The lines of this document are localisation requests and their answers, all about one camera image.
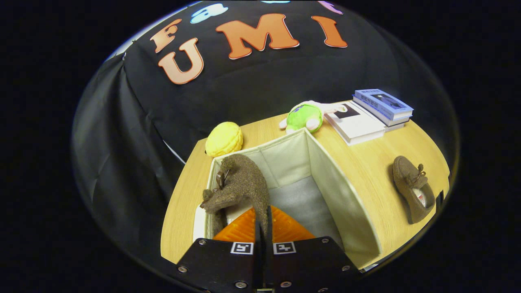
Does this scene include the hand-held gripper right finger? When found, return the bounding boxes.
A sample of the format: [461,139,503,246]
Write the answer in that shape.
[264,206,363,293]

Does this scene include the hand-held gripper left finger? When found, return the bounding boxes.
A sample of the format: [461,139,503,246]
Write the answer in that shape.
[169,207,262,293]

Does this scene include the beige fabric storage box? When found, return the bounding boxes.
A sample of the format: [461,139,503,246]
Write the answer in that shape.
[193,127,383,269]

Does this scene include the brown fuzzy shoe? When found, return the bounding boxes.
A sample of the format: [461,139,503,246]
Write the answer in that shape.
[199,154,271,241]
[392,155,436,224]

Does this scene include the yellow plush ball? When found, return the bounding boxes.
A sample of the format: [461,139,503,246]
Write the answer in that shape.
[205,121,243,157]

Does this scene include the green plush toy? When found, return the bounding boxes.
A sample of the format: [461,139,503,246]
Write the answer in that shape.
[279,101,348,135]

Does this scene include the white book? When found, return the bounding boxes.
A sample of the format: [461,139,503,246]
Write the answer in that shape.
[324,101,386,146]

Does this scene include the blue book with portrait cover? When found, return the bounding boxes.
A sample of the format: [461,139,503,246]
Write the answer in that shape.
[353,89,414,121]

